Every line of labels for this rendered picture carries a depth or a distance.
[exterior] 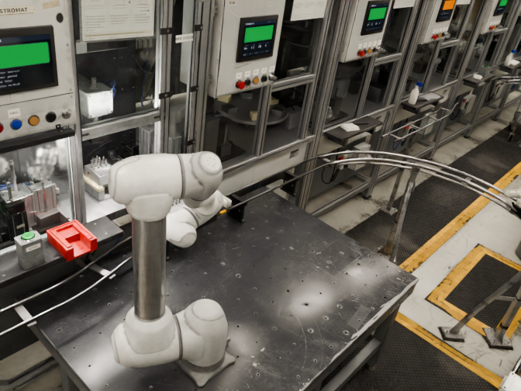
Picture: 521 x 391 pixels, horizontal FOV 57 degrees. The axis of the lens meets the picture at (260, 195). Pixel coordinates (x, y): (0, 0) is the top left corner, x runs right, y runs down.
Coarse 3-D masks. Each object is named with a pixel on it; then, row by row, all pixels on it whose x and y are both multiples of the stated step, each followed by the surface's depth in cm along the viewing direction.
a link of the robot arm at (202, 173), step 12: (180, 156) 136; (192, 156) 137; (204, 156) 134; (216, 156) 136; (192, 168) 134; (204, 168) 133; (216, 168) 134; (192, 180) 134; (204, 180) 134; (216, 180) 136; (192, 192) 137; (204, 192) 141
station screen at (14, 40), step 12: (24, 36) 147; (36, 36) 150; (48, 36) 152; (48, 48) 154; (0, 72) 146; (12, 72) 149; (24, 72) 152; (36, 72) 155; (48, 72) 157; (0, 84) 148; (12, 84) 151; (24, 84) 153; (36, 84) 156
